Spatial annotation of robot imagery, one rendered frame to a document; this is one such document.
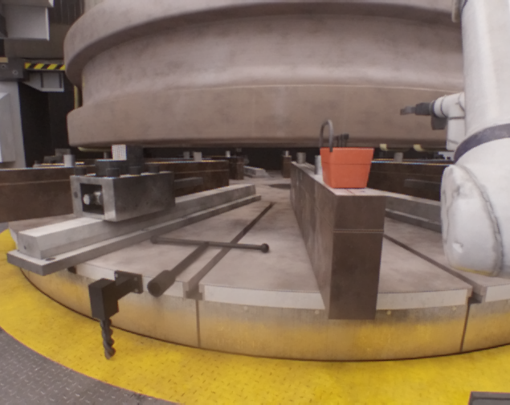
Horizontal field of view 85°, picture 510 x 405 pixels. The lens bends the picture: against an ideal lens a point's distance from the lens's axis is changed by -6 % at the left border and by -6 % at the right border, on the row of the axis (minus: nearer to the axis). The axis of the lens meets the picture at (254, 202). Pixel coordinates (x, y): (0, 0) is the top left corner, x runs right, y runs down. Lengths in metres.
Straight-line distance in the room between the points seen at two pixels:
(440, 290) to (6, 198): 2.66
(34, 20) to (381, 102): 3.24
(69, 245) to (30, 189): 1.18
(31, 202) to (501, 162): 2.64
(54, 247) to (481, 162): 1.47
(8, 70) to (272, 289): 4.09
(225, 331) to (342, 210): 0.70
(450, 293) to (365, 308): 0.45
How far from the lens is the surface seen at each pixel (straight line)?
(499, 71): 0.64
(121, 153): 1.78
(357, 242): 0.88
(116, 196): 1.56
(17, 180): 2.67
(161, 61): 2.03
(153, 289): 1.17
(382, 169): 3.31
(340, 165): 0.95
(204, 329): 1.31
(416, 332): 1.36
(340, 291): 0.92
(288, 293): 1.12
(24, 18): 3.84
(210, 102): 1.63
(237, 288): 1.14
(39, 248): 1.49
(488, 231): 0.44
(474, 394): 0.82
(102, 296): 1.22
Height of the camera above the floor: 0.81
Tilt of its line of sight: 10 degrees down
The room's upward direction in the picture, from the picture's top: straight up
